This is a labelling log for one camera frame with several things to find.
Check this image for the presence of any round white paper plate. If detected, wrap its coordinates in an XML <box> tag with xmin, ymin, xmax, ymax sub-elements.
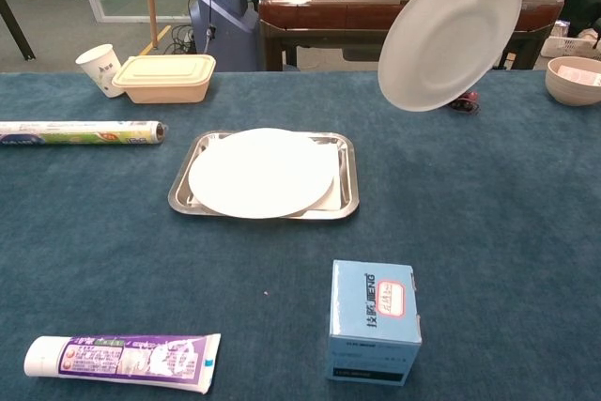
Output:
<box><xmin>377</xmin><ymin>0</ymin><xmax>524</xmax><ymax>114</ymax></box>
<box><xmin>187</xmin><ymin>127</ymin><xmax>336</xmax><ymax>221</ymax></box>

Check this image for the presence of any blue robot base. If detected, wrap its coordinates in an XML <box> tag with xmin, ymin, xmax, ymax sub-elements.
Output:
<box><xmin>189</xmin><ymin>0</ymin><xmax>262</xmax><ymax>73</ymax></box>

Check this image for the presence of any stainless steel tray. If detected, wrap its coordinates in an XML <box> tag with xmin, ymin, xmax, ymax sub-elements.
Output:
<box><xmin>166</xmin><ymin>130</ymin><xmax>361</xmax><ymax>223</ymax></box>

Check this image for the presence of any white plastic basket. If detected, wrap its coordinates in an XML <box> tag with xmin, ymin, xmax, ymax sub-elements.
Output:
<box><xmin>544</xmin><ymin>20</ymin><xmax>601</xmax><ymax>62</ymax></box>

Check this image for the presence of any white packet in bowl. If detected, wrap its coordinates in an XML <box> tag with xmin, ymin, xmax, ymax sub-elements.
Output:
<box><xmin>557</xmin><ymin>64</ymin><xmax>601</xmax><ymax>88</ymax></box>

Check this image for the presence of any beige bowl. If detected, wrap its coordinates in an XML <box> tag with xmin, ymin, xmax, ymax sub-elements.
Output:
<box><xmin>545</xmin><ymin>55</ymin><xmax>601</xmax><ymax>107</ymax></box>

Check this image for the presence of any purple grape bunch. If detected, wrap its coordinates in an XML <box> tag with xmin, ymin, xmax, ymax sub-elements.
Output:
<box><xmin>445</xmin><ymin>88</ymin><xmax>482</xmax><ymax>116</ymax></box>

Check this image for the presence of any brown mahjong table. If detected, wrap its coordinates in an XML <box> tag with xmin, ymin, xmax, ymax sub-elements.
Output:
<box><xmin>257</xmin><ymin>0</ymin><xmax>565</xmax><ymax>73</ymax></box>

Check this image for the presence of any dark blue table mat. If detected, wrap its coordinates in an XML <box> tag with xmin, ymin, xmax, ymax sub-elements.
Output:
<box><xmin>0</xmin><ymin>70</ymin><xmax>601</xmax><ymax>401</ymax></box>

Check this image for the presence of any beige lidded lunch box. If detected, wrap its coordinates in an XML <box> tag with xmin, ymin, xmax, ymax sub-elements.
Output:
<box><xmin>111</xmin><ymin>54</ymin><xmax>218</xmax><ymax>105</ymax></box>

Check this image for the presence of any light blue cardboard box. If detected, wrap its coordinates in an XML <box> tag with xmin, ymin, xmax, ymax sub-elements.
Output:
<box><xmin>326</xmin><ymin>258</ymin><xmax>424</xmax><ymax>388</ymax></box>

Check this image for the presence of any white paper cup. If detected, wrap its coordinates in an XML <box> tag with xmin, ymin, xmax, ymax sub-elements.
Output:
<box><xmin>74</xmin><ymin>43</ymin><xmax>126</xmax><ymax>100</ymax></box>

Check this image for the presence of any cling film roll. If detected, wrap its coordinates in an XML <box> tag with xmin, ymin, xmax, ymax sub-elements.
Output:
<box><xmin>0</xmin><ymin>119</ymin><xmax>169</xmax><ymax>147</ymax></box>

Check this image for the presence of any black table leg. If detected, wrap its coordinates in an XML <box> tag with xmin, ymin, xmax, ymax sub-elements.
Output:
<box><xmin>0</xmin><ymin>0</ymin><xmax>37</xmax><ymax>62</ymax></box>

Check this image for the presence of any purple and white toothpaste tube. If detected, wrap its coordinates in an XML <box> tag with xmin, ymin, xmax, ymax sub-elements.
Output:
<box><xmin>23</xmin><ymin>332</ymin><xmax>223</xmax><ymax>395</ymax></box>

